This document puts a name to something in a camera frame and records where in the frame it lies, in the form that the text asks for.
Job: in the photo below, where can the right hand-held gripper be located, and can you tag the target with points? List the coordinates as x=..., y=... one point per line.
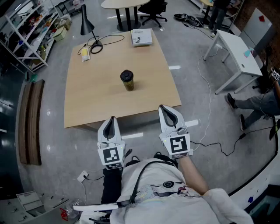
x=179, y=144

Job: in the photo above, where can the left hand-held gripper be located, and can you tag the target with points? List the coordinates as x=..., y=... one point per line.
x=111, y=155

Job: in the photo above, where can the person's left forearm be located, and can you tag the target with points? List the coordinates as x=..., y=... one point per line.
x=112, y=186

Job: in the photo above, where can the person's right forearm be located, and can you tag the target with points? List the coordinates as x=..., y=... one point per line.
x=193, y=175

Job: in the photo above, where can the white power strip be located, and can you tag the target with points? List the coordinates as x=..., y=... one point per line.
x=82, y=176

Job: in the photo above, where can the person's white printed shirt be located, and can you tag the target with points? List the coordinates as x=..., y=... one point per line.
x=166, y=197

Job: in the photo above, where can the dark wooden bench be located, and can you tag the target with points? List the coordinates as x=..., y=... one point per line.
x=30, y=122

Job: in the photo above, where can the yellow and white packet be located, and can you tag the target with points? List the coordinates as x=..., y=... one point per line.
x=85, y=54

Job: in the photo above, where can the clear plastic bottle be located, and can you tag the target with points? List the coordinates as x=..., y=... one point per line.
x=73, y=210

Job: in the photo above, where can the white grey book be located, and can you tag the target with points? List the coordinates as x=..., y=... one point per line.
x=142, y=37

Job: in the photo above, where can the white rectangular desk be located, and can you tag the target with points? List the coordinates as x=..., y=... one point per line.
x=236, y=50

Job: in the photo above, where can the teal spray bottle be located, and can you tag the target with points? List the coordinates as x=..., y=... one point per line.
x=248, y=53

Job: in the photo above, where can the black equipment pile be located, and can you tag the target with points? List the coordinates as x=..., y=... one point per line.
x=188, y=18

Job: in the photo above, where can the white drawer cabinet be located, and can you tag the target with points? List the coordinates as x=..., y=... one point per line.
x=26, y=205

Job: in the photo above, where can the black desk lamp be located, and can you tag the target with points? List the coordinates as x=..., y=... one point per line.
x=86, y=26

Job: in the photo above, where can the pale green cardboard box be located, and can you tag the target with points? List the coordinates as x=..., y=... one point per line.
x=60, y=34

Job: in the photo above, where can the black office chair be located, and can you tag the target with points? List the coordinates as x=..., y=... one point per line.
x=153, y=7

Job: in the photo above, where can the white rack with goods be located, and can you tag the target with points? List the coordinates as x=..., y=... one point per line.
x=32, y=46

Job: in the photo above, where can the brown cardboard box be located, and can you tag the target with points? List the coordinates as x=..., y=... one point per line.
x=67, y=24

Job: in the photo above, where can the wood-top standing desk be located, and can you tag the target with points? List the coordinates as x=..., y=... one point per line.
x=206, y=2

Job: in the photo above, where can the grey metal cabinet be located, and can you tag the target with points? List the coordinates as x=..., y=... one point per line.
x=258, y=30

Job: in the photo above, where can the round beige table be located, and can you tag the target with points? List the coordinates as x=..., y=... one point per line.
x=122, y=3

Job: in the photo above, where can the red sticker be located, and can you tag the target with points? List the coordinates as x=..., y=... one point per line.
x=261, y=18

